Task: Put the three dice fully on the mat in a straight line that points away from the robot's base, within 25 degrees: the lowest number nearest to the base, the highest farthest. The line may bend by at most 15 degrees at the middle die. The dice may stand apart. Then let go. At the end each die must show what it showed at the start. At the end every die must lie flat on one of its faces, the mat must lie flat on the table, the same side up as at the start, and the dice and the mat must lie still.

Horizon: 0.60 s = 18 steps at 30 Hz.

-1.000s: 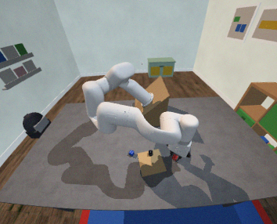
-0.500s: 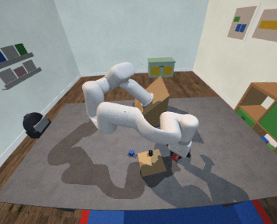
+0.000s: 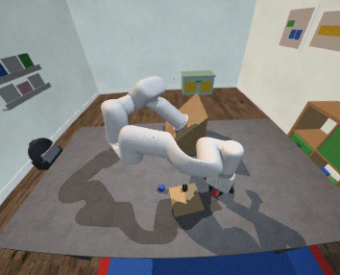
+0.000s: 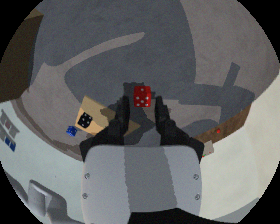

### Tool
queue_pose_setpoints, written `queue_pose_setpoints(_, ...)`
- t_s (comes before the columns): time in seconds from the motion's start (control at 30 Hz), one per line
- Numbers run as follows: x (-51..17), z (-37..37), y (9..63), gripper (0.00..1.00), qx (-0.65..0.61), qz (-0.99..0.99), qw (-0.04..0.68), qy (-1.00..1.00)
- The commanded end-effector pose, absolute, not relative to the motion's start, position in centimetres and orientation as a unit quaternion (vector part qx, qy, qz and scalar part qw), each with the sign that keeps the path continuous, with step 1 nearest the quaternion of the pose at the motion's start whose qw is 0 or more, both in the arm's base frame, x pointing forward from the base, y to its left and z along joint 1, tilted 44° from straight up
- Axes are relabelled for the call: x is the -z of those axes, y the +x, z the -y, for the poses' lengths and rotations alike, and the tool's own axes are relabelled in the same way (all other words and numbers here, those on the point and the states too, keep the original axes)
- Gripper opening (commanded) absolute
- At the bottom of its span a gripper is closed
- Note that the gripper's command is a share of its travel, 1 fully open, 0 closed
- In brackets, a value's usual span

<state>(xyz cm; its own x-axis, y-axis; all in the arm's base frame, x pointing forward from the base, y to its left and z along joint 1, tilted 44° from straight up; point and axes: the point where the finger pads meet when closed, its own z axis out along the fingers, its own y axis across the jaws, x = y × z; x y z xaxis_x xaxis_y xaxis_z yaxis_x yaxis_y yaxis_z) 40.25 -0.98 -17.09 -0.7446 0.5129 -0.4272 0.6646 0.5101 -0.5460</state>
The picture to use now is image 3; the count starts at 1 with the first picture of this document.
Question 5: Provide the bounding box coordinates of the red die with white pips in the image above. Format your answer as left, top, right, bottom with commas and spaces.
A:
211, 189, 218, 197

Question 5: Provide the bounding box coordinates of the tan flat mat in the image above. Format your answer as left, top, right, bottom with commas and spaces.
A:
169, 183, 205, 217

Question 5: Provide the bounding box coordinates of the blue die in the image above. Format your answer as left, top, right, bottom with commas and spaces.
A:
158, 185, 165, 192

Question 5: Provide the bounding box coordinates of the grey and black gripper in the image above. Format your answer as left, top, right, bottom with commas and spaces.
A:
205, 173, 235, 197

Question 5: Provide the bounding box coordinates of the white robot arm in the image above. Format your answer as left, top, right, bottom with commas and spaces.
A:
101, 76, 244, 179

